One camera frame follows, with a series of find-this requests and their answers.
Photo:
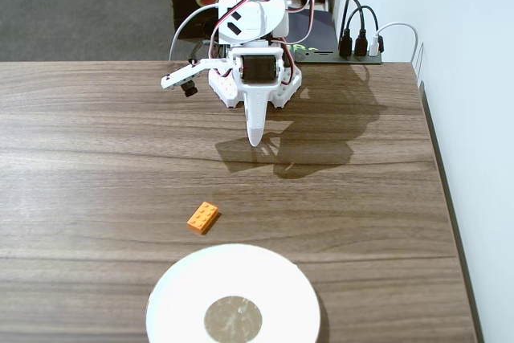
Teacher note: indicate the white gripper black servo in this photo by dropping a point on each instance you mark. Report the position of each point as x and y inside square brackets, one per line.
[257, 68]

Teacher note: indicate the orange lego block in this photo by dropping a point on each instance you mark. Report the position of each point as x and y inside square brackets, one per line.
[203, 217]

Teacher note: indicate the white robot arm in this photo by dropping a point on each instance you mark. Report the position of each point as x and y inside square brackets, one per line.
[257, 17]

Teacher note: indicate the white round plate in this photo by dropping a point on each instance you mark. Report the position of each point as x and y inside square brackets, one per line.
[180, 299]

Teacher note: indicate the black USB hub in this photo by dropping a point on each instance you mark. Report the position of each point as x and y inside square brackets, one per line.
[321, 58]

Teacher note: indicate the dark navy box green print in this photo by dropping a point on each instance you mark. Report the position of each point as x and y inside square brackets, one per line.
[317, 29]

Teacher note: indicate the wrist camera on white mount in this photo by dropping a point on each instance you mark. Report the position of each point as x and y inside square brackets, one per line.
[180, 76]

